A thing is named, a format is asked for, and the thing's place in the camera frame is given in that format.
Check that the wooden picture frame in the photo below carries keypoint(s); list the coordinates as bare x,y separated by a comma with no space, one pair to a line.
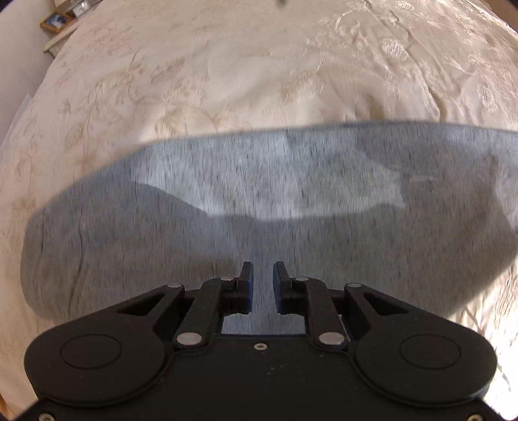
56,22

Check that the grey speckled pants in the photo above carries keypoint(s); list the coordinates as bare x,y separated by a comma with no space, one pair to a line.
332,251

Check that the small alarm clock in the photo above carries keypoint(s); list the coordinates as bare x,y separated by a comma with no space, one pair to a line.
82,5

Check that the cream embroidered bedspread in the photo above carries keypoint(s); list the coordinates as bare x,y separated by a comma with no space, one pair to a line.
226,73

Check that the white nightstand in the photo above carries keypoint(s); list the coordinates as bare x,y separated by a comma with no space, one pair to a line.
60,38

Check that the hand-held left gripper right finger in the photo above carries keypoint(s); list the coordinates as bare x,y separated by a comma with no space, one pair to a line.
279,285

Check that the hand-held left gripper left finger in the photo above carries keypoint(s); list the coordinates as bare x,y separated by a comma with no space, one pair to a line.
247,285

